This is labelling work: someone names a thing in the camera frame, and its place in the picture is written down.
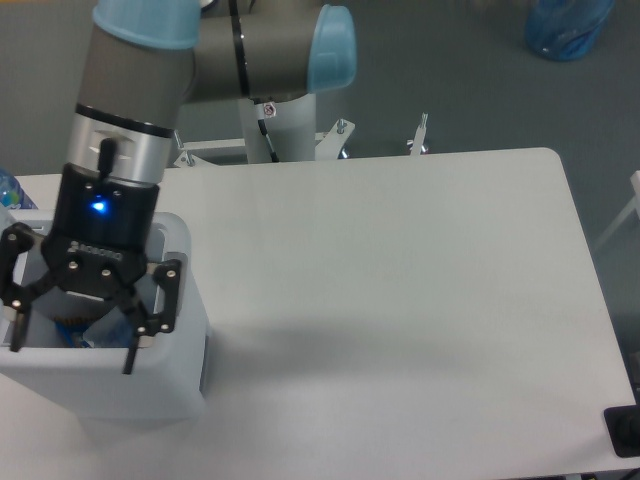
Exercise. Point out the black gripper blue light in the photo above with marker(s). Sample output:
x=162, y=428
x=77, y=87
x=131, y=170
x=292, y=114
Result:
x=99, y=232

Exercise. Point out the clear crushed plastic bottle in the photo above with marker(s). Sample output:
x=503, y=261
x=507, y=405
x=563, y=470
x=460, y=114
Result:
x=111, y=331

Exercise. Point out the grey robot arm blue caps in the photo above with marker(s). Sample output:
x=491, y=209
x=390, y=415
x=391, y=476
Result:
x=145, y=60

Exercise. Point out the trash inside the can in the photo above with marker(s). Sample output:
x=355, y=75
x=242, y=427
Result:
x=71, y=330

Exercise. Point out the white trash can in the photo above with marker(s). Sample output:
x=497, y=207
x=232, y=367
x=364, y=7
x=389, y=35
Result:
x=168, y=376

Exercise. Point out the blue bottle at left edge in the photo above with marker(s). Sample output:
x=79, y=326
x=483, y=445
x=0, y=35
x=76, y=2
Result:
x=13, y=196

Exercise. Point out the black device at table corner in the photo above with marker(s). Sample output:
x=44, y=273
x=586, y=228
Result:
x=623, y=426

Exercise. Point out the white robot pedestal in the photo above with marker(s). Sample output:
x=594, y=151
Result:
x=287, y=132

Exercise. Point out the white frame at right edge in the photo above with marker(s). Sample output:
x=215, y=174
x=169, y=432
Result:
x=629, y=210

